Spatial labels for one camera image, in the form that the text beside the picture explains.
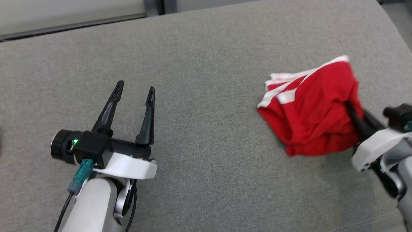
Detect teal cable connector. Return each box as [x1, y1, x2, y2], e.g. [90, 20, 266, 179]
[67, 159, 94, 195]

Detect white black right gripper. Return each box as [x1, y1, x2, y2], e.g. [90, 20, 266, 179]
[344, 101, 412, 172]

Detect grey metal partition post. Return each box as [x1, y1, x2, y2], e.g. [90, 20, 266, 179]
[143, 0, 166, 16]

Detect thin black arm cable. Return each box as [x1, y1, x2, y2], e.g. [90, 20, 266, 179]
[124, 179, 138, 232]

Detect grey partition bottom rail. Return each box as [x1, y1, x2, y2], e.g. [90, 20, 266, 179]
[0, 13, 148, 42]

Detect red shorts with white stripes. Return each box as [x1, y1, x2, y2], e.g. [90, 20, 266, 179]
[257, 55, 366, 157]

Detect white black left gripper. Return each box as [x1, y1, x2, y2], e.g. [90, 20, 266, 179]
[92, 80, 158, 180]

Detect thin black camera cable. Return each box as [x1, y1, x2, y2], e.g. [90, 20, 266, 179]
[53, 192, 73, 232]

